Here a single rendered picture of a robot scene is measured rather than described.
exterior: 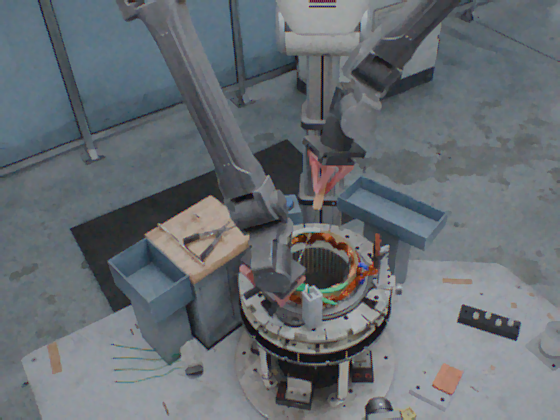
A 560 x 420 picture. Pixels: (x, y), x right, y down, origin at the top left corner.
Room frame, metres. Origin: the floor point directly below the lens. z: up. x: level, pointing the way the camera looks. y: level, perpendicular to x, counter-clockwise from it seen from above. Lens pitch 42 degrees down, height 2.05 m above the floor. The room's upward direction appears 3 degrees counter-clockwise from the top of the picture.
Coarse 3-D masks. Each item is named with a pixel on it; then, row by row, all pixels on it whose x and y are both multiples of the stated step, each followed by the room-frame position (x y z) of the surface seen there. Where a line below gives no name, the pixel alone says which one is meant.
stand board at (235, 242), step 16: (192, 208) 1.09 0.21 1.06; (208, 208) 1.09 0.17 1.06; (224, 208) 1.08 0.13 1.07; (176, 224) 1.04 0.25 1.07; (192, 224) 1.03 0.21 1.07; (208, 224) 1.03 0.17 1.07; (224, 224) 1.03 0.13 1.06; (160, 240) 0.99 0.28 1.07; (208, 240) 0.98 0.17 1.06; (224, 240) 0.97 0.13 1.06; (240, 240) 0.97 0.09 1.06; (176, 256) 0.93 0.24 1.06; (208, 256) 0.93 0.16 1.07; (224, 256) 0.92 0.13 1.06; (192, 272) 0.88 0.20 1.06; (208, 272) 0.89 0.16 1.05
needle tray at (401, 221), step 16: (352, 192) 1.15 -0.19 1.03; (368, 192) 1.16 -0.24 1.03; (384, 192) 1.14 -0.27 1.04; (400, 192) 1.11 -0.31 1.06; (352, 208) 1.08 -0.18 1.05; (368, 208) 1.10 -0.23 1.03; (384, 208) 1.10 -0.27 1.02; (400, 208) 1.09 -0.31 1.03; (416, 208) 1.08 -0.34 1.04; (432, 208) 1.05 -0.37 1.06; (368, 224) 1.05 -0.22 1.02; (384, 224) 1.02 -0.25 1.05; (400, 224) 1.04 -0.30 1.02; (416, 224) 1.03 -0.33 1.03; (432, 224) 1.03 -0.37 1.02; (368, 240) 1.06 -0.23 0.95; (384, 240) 1.03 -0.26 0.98; (400, 240) 1.01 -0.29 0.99; (416, 240) 0.96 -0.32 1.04; (432, 240) 0.98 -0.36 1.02; (400, 256) 1.02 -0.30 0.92; (400, 272) 1.03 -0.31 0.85
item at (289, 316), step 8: (368, 264) 0.84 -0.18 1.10; (368, 280) 0.80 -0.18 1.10; (368, 288) 0.78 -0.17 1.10; (264, 296) 0.78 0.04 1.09; (272, 304) 0.75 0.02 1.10; (280, 312) 0.73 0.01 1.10; (288, 312) 0.73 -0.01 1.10; (344, 312) 0.72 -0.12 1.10; (280, 320) 0.71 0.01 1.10; (288, 320) 0.71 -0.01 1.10
